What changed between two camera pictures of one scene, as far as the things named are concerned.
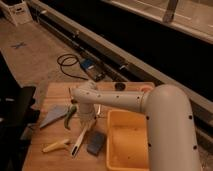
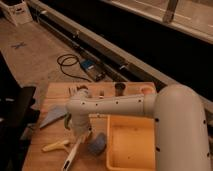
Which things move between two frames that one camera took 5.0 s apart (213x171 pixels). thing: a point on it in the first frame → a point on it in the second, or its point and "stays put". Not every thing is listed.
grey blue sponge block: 95,142 stays put
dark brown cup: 120,86 stays put
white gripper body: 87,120 → 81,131
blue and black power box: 93,68 stays put
